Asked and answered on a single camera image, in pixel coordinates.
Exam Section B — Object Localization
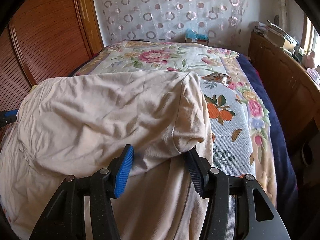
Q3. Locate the beige cloth garment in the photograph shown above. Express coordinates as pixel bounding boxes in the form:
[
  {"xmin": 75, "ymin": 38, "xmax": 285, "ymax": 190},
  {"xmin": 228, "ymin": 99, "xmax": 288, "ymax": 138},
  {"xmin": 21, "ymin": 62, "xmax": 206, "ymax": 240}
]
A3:
[{"xmin": 1, "ymin": 70, "xmax": 212, "ymax": 239}]

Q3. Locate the orange print bed sheet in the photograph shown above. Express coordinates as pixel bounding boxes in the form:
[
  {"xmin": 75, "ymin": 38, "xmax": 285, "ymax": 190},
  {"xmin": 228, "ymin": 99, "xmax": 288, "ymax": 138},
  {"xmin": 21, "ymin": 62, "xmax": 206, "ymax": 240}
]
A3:
[{"xmin": 199, "ymin": 80, "xmax": 257, "ymax": 240}]

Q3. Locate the yellow pillow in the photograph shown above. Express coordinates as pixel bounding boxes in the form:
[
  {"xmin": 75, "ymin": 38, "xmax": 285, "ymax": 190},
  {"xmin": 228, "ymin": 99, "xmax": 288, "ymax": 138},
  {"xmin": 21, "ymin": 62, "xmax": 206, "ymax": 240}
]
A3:
[{"xmin": 28, "ymin": 85, "xmax": 38, "ymax": 94}]

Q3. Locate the floral quilt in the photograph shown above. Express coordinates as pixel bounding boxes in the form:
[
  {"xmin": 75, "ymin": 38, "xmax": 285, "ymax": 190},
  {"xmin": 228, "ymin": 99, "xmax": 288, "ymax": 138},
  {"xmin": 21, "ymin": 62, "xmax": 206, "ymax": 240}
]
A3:
[{"xmin": 76, "ymin": 41, "xmax": 277, "ymax": 203}]

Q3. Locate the dark blue blanket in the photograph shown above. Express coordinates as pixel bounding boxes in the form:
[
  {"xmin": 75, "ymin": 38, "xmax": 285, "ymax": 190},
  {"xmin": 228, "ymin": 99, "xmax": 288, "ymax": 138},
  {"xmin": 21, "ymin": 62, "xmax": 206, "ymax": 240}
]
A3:
[{"xmin": 237, "ymin": 54, "xmax": 298, "ymax": 213}]

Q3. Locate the wooden louvered wardrobe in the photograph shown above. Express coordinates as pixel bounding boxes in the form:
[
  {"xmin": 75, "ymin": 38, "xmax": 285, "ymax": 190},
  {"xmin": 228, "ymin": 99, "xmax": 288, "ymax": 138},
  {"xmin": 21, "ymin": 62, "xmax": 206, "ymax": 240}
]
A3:
[{"xmin": 0, "ymin": 0, "xmax": 104, "ymax": 145}]

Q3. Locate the wooden side cabinet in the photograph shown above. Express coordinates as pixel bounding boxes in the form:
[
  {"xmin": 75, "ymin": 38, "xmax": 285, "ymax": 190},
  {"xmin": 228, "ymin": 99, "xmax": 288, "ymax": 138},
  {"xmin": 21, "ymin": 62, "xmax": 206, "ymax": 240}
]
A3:
[{"xmin": 248, "ymin": 31, "xmax": 319, "ymax": 143}]

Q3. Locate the blue tissue box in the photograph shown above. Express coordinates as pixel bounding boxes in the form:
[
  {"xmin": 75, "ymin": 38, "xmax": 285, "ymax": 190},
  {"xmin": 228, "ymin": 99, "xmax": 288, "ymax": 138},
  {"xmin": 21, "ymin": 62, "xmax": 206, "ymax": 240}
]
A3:
[{"xmin": 184, "ymin": 29, "xmax": 209, "ymax": 46}]

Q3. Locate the pink figurine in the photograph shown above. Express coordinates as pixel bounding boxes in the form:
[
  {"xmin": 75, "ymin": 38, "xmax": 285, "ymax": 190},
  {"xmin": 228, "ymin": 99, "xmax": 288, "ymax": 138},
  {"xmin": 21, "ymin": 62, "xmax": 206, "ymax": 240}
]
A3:
[{"xmin": 303, "ymin": 50, "xmax": 315, "ymax": 69}]

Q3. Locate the circle pattern sheer curtain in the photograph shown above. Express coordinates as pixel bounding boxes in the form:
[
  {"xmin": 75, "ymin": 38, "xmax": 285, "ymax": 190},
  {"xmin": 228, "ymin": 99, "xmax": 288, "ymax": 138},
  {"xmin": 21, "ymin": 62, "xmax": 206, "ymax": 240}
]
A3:
[{"xmin": 94, "ymin": 0, "xmax": 248, "ymax": 48}]

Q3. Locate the stack of papers and box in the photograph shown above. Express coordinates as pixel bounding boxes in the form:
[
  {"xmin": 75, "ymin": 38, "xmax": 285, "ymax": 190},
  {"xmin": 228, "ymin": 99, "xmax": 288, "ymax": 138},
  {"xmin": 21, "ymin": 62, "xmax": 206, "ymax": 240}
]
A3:
[{"xmin": 254, "ymin": 21, "xmax": 300, "ymax": 54}]

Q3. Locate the side window curtain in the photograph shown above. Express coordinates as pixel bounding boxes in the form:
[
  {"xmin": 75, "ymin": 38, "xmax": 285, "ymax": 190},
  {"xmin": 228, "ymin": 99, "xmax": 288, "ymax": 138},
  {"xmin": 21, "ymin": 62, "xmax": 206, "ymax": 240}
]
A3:
[{"xmin": 277, "ymin": 0, "xmax": 290, "ymax": 31}]

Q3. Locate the window with wooden frame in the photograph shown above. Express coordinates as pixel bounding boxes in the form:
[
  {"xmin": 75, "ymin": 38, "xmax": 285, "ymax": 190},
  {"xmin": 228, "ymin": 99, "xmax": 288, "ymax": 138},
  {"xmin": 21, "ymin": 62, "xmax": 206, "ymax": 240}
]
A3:
[{"xmin": 300, "ymin": 14, "xmax": 318, "ymax": 55}]

